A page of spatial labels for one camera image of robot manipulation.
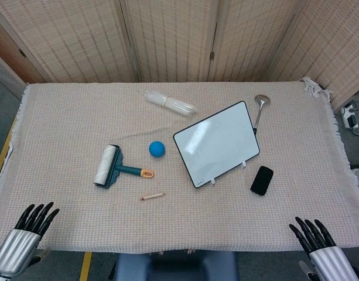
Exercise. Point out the blue rubber ball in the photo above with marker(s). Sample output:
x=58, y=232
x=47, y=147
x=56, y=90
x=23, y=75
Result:
x=157, y=149

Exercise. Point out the black framed whiteboard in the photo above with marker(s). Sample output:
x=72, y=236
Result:
x=215, y=143

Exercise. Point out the brass screen hinge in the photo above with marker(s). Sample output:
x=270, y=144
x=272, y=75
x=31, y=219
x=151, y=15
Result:
x=212, y=55
x=22, y=53

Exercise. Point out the black plug adapter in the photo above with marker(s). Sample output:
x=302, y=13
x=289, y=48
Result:
x=351, y=120

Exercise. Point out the teal lint roller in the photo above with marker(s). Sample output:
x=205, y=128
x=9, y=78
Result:
x=109, y=167

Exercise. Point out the wooden stick with red tip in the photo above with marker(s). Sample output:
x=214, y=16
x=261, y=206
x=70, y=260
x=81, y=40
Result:
x=153, y=196

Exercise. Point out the woven folding screen panel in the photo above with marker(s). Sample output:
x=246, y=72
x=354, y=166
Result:
x=331, y=44
x=252, y=38
x=170, y=38
x=12, y=49
x=73, y=38

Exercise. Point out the blue robot torso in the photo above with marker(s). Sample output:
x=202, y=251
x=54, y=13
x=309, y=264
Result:
x=173, y=266

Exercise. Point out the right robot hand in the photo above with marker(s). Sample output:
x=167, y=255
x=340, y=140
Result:
x=331, y=260

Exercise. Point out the white power strip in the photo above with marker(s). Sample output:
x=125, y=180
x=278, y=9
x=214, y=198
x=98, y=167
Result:
x=346, y=112

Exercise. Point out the metal ladle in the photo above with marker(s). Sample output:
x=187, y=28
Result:
x=262, y=100

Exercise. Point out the black eraser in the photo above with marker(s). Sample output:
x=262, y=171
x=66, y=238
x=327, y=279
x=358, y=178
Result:
x=261, y=180

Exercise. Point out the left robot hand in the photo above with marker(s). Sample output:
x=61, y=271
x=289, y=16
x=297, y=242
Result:
x=16, y=248

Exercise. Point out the clear plastic straw bundle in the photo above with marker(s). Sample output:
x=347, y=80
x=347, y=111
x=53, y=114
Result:
x=170, y=103

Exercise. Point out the beige waffle tablecloth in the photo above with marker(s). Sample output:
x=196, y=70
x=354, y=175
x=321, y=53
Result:
x=65, y=123

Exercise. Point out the white tablet stand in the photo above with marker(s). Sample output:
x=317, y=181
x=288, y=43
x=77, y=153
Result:
x=213, y=182

